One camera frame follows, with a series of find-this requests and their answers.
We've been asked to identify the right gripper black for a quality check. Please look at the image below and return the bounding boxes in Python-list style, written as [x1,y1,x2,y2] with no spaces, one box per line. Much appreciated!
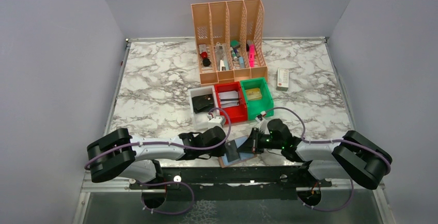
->
[237,127,283,154]

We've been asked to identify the brown leather card holder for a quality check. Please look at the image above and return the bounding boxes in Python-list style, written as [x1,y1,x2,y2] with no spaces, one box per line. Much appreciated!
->
[218,136,256,168]

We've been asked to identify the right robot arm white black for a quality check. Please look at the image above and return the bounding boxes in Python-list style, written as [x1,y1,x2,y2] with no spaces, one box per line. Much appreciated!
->
[237,119,392,190]

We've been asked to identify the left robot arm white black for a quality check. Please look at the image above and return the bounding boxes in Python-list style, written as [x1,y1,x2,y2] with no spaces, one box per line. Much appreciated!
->
[84,126,230,188]

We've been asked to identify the black card stack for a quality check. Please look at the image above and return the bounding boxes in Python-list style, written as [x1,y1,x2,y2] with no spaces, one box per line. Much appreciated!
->
[191,94,215,114]

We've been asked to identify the white card stack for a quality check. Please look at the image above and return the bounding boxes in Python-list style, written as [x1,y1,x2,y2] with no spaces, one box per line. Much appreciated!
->
[218,91,240,109]

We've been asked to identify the gold card stack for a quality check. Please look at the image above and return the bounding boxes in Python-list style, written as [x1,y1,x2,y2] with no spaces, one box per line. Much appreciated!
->
[245,88,262,101]

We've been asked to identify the green plastic bin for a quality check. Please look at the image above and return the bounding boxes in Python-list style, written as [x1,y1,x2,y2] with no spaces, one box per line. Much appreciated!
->
[240,77,274,121]

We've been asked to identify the white red small box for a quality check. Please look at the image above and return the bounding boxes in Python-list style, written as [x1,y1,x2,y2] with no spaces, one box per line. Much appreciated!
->
[276,68,289,91]

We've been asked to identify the red black small object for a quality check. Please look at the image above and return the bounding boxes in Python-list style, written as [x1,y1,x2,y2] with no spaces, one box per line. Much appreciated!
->
[200,51,211,67]

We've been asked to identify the blue white marker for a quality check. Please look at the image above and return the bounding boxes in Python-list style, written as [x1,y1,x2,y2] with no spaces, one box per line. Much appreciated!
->
[238,56,245,69]

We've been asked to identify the pink highlighter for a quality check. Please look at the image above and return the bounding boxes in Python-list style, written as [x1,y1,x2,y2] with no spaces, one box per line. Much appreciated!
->
[247,43,256,68]

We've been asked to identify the teal capped marker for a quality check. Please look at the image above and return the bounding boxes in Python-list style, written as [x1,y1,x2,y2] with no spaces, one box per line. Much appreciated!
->
[230,40,240,60]

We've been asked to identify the peach desk file organizer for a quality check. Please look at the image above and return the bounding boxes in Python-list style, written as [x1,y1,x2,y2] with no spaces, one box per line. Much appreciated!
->
[191,0,268,86]

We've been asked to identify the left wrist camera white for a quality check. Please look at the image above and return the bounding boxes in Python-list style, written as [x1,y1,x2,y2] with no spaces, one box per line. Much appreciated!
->
[207,113,226,129]

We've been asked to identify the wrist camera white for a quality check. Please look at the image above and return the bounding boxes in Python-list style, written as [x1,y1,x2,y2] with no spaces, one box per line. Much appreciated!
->
[254,111,269,134]
[207,113,226,129]

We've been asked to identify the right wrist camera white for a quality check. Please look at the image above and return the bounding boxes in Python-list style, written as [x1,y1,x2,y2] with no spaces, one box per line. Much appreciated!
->
[254,111,269,134]

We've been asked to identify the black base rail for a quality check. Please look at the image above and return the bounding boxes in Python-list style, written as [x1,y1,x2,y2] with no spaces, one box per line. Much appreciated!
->
[130,166,333,203]

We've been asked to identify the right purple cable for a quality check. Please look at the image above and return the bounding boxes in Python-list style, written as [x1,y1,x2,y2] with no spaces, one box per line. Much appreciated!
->
[255,106,393,213]

